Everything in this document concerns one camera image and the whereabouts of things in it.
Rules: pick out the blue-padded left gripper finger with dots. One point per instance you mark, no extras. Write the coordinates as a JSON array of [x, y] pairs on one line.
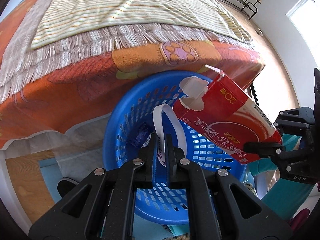
[[138, 173]]

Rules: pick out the orange floral bedspread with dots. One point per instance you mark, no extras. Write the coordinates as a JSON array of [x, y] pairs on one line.
[[69, 97]]

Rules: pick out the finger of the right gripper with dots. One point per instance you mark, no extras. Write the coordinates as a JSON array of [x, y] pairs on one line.
[[264, 149]]

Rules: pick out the pink plaid fringed blanket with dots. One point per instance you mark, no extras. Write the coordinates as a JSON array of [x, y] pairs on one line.
[[22, 63]]

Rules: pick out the blue plastic mesh basket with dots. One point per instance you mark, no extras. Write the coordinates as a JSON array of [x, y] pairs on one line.
[[128, 129]]

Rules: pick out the blue snack wrapper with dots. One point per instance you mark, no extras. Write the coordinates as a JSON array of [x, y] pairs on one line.
[[140, 136]]

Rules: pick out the window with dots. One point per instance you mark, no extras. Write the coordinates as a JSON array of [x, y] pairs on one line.
[[304, 15]]

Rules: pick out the yellow striped towel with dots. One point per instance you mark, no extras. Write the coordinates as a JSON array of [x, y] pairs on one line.
[[65, 18]]

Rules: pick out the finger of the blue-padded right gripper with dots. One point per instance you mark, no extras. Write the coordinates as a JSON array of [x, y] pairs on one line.
[[183, 173]]

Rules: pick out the white ring band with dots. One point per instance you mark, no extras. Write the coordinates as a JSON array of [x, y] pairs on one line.
[[166, 122]]

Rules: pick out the red cardboard box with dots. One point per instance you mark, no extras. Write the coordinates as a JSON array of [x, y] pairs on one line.
[[223, 113]]

